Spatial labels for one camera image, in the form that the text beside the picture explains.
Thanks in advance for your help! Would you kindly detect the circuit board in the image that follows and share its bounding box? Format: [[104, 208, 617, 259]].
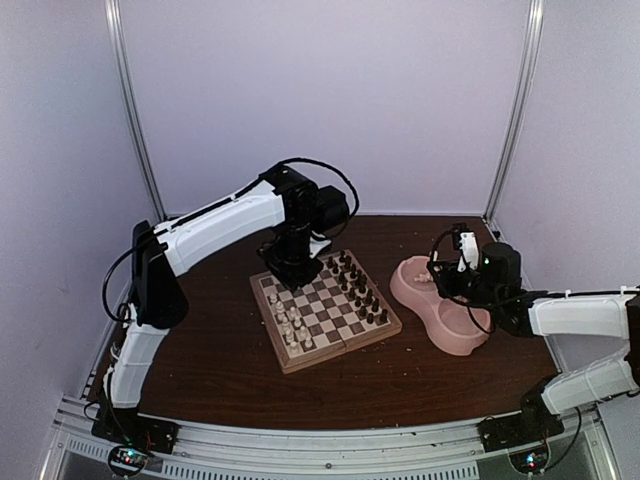
[[509, 447, 550, 475], [107, 445, 149, 476]]

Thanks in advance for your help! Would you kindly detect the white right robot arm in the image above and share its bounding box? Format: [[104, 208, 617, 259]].
[[427, 232, 639, 442]]

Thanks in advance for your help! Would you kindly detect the left aluminium frame post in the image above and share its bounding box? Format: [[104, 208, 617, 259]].
[[104, 0, 167, 221]]

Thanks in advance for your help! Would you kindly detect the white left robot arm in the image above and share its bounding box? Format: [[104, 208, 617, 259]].
[[103, 159, 360, 444]]

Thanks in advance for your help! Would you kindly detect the right circuit board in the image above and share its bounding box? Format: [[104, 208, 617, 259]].
[[509, 447, 550, 475]]

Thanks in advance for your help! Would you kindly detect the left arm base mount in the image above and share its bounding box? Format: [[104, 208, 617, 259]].
[[91, 416, 179, 454]]

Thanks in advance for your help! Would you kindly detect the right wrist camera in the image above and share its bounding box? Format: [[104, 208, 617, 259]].
[[452, 223, 480, 273]]

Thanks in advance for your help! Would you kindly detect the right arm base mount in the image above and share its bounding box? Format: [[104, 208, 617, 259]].
[[477, 412, 564, 453]]

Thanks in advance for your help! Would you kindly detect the aluminium front rail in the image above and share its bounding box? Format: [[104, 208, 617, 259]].
[[35, 396, 622, 479]]

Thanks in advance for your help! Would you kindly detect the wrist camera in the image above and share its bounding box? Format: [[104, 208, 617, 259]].
[[309, 238, 331, 256], [452, 223, 480, 273]]

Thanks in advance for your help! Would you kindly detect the pink double pet bowl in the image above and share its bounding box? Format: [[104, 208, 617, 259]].
[[390, 256, 491, 356]]

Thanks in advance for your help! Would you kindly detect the aluminium frame post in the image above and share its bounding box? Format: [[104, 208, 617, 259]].
[[104, 0, 167, 221], [483, 0, 545, 225]]

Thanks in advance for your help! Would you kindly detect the right aluminium frame post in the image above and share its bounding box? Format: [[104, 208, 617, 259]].
[[483, 0, 545, 225]]

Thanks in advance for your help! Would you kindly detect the dark chess pieces row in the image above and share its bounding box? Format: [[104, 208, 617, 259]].
[[319, 250, 390, 335]]

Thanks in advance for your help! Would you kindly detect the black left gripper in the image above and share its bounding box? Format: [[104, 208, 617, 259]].
[[263, 221, 324, 292]]

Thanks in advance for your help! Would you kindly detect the wooden chess board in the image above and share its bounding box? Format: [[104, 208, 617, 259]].
[[250, 250, 402, 374]]

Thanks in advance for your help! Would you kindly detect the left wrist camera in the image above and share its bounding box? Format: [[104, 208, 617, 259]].
[[309, 238, 331, 256]]

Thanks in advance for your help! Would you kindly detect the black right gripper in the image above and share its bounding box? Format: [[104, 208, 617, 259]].
[[428, 259, 501, 314]]

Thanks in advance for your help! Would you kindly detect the left circuit board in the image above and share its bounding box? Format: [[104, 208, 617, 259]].
[[107, 445, 149, 476]]

